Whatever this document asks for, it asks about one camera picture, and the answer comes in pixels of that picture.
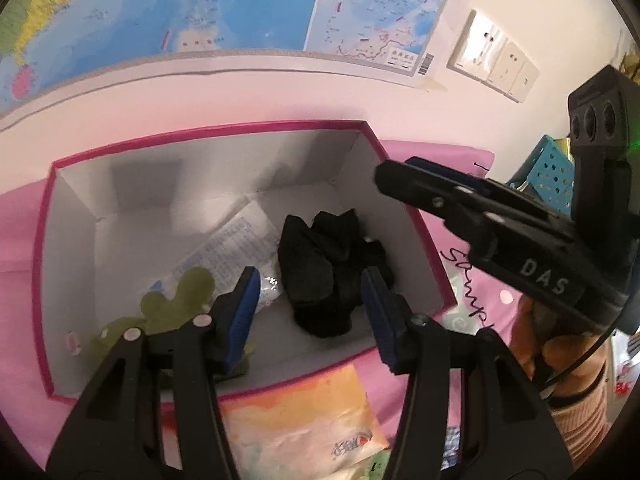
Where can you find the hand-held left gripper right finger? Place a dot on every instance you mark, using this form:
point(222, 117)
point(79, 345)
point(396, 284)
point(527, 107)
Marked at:
point(375, 310)

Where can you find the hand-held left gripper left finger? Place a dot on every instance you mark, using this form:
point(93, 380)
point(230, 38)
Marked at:
point(245, 310)

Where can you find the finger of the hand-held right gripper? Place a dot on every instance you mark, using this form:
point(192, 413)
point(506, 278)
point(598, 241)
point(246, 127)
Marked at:
point(450, 172)
point(425, 190)

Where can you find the black cloth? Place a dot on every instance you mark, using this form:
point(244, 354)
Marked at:
point(320, 260)

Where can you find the pink cardboard box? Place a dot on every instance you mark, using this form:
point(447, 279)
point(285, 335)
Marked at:
point(200, 180)

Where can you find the person's right forearm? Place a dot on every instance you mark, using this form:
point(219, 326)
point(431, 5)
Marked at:
point(585, 425)

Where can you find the person's right hand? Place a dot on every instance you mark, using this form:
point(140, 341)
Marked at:
point(565, 355)

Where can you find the blue perforated basket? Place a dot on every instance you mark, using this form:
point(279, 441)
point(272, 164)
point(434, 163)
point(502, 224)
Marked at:
point(545, 170)

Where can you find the clear plastic printed packet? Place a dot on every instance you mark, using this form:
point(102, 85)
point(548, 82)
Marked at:
point(235, 245)

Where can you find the green plush toy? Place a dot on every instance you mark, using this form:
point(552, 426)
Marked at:
point(175, 300)

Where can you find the orange tissue packet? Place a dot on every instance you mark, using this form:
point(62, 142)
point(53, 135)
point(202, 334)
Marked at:
point(300, 410)

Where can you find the blue gingham scrunchie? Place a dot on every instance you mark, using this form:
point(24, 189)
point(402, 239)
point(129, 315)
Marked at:
point(451, 445)

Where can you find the green white packet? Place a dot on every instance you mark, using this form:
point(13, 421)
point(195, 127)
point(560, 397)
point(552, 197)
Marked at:
point(382, 465)

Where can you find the pink printed blanket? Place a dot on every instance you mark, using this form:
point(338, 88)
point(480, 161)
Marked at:
point(17, 240)

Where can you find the white wall socket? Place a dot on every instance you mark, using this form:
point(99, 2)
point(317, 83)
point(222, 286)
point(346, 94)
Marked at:
point(477, 45)
point(525, 80)
point(507, 67)

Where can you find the wall map poster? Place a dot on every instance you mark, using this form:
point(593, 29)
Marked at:
point(125, 10)

